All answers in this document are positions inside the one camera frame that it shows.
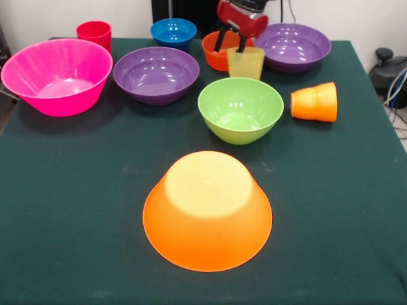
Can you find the dark green table cloth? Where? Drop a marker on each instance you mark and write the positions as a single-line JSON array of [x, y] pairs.
[[95, 206]]

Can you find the purple bowl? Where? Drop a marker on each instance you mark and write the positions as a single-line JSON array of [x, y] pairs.
[[295, 47], [152, 76]]

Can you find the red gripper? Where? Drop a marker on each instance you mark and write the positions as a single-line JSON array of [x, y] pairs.
[[245, 23]]

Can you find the yellow cup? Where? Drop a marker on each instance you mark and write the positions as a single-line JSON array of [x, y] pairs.
[[246, 66]]

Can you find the large orange bowl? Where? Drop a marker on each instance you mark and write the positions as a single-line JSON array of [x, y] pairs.
[[206, 228]]

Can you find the orange cup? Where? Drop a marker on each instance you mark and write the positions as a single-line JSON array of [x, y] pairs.
[[314, 101]]

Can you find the blue bowl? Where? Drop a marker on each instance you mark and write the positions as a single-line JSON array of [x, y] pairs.
[[173, 33]]

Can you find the red cup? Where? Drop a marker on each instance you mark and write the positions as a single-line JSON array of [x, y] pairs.
[[93, 31]]

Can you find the green bowl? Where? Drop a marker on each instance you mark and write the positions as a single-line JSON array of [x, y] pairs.
[[240, 127]]

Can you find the large pink bowl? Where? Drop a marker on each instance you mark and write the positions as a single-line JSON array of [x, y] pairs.
[[63, 101]]

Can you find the small orange bowl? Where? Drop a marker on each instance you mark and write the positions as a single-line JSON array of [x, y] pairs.
[[213, 58]]

